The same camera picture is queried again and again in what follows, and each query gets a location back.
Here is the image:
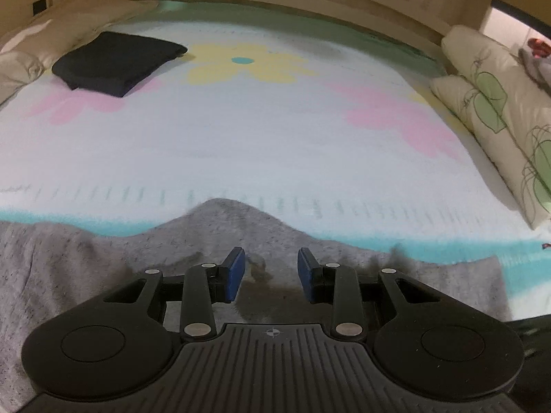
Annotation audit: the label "folded black garment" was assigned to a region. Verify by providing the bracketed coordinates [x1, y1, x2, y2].
[51, 32, 188, 98]

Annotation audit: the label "beige pillow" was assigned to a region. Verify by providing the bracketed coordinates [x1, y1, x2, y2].
[1, 0, 158, 102]

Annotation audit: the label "grey speckled pants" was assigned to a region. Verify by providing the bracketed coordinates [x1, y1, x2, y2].
[1, 199, 512, 412]

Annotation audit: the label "floral white bed sheet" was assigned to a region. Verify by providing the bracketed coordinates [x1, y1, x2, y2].
[1, 1, 550, 319]

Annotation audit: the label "grey pink crumpled cloth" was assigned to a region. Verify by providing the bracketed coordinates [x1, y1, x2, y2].
[518, 38, 551, 93]

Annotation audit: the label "cream leaf print pillow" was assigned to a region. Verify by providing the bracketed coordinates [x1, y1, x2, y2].
[441, 25, 550, 195]

